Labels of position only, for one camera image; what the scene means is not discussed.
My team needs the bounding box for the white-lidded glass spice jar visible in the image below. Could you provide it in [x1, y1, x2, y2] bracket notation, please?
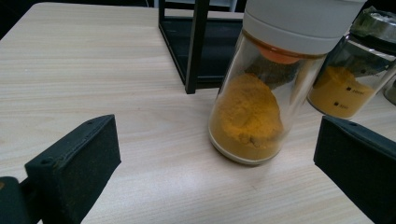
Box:
[207, 0, 368, 166]

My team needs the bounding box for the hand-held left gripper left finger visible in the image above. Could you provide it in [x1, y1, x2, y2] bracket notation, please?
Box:
[24, 114, 122, 224]

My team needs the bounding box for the black metal rack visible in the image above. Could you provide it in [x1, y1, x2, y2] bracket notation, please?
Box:
[158, 0, 247, 95]

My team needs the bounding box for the taped metal-lidded glass spice jar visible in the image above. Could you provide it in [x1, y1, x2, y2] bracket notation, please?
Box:
[306, 7, 396, 119]

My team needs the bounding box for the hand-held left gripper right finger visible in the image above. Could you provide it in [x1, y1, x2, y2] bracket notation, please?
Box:
[313, 115, 396, 224]

